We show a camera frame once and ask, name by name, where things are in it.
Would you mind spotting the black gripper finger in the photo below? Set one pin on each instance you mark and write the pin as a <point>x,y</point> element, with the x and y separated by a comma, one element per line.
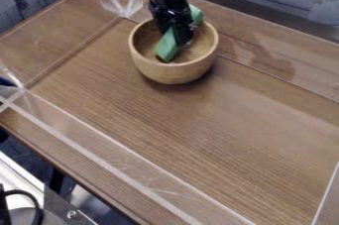
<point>162,18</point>
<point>183,26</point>

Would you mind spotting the black table leg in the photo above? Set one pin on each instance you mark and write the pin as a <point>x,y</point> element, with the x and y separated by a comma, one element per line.
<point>57,181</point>

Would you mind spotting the green rectangular block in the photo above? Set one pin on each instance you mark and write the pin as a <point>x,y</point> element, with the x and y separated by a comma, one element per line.
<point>166,48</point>

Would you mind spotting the grey metal base plate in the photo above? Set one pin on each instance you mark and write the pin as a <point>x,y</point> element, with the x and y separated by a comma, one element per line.
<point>35,214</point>

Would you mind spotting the clear acrylic corner bracket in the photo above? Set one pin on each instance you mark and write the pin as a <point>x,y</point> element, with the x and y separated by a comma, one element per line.
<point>125,8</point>

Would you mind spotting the light wooden bowl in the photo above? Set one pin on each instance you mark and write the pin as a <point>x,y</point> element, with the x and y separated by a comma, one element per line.
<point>193,61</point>

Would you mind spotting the clear acrylic front barrier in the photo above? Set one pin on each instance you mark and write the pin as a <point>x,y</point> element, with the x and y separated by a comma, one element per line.
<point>145,190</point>

